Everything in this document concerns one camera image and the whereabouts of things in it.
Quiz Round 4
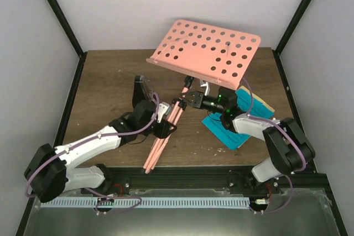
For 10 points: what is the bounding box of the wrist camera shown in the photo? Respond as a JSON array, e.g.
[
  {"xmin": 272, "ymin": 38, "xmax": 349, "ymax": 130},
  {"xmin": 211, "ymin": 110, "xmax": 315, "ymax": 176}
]
[
  {"xmin": 157, "ymin": 102, "xmax": 171, "ymax": 123},
  {"xmin": 199, "ymin": 80, "xmax": 210, "ymax": 96}
]

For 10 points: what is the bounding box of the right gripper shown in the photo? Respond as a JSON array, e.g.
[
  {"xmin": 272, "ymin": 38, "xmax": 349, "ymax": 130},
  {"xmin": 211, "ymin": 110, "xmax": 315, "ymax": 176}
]
[{"xmin": 181, "ymin": 91, "xmax": 226, "ymax": 114}]

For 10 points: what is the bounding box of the yellow sheet music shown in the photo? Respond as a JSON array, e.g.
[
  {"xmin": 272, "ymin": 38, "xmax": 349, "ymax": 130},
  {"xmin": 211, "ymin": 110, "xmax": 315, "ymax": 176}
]
[{"xmin": 236, "ymin": 86, "xmax": 275, "ymax": 113}]

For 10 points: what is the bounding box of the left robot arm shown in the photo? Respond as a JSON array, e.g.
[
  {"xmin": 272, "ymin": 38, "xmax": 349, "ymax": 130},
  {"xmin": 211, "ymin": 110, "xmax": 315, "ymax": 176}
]
[{"xmin": 24, "ymin": 100, "xmax": 176, "ymax": 203}]

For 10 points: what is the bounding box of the pink music stand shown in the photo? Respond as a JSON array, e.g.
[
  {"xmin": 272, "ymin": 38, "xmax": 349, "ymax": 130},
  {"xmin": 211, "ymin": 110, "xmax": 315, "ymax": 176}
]
[{"xmin": 142, "ymin": 19, "xmax": 263, "ymax": 175}]

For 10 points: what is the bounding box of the black frame post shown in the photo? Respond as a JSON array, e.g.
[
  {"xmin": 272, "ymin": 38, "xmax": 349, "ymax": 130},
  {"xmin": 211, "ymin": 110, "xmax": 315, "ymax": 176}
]
[
  {"xmin": 275, "ymin": 0, "xmax": 329, "ymax": 54},
  {"xmin": 29, "ymin": 0, "xmax": 85, "ymax": 57}
]

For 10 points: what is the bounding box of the blue sheet music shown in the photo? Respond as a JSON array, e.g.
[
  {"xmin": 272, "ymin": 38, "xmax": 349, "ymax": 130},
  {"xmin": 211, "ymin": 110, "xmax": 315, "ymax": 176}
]
[{"xmin": 201, "ymin": 86, "xmax": 274, "ymax": 150}]

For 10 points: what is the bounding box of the black metronome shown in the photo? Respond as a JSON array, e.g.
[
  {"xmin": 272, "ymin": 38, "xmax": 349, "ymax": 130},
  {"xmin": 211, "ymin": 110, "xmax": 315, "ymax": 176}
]
[{"xmin": 132, "ymin": 75, "xmax": 153, "ymax": 108}]

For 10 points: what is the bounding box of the left black frame post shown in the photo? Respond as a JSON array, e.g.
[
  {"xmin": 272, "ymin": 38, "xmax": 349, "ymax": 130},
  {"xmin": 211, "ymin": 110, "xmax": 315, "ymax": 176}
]
[{"xmin": 29, "ymin": 0, "xmax": 85, "ymax": 57}]

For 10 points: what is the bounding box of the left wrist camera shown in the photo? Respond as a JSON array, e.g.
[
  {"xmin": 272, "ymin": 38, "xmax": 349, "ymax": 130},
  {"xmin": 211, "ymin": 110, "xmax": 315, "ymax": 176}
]
[{"xmin": 157, "ymin": 102, "xmax": 171, "ymax": 123}]

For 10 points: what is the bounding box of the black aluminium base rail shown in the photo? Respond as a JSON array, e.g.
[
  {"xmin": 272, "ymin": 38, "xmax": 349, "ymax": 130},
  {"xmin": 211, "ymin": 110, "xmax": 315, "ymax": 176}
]
[{"xmin": 35, "ymin": 165, "xmax": 329, "ymax": 195}]

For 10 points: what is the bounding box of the right black frame post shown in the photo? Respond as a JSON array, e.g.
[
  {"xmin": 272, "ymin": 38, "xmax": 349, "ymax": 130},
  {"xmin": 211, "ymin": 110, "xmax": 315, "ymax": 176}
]
[{"xmin": 275, "ymin": 0, "xmax": 329, "ymax": 54}]

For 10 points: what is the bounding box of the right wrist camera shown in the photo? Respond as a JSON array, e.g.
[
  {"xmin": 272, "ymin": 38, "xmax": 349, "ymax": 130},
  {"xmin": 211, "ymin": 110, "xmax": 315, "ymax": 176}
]
[{"xmin": 199, "ymin": 80, "xmax": 210, "ymax": 96}]

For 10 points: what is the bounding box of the light blue slotted cable duct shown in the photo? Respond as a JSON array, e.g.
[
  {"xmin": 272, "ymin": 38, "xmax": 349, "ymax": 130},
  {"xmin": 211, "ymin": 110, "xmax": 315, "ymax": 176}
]
[{"xmin": 40, "ymin": 197, "xmax": 250, "ymax": 209}]

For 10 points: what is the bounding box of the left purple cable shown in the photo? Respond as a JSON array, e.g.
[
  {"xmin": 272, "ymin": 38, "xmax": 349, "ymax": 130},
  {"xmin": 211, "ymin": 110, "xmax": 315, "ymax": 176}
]
[{"xmin": 25, "ymin": 92, "xmax": 160, "ymax": 198}]

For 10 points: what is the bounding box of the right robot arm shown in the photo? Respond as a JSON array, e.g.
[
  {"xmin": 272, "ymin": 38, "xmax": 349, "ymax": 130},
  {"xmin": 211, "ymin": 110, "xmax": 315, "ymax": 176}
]
[{"xmin": 180, "ymin": 87, "xmax": 315, "ymax": 193}]

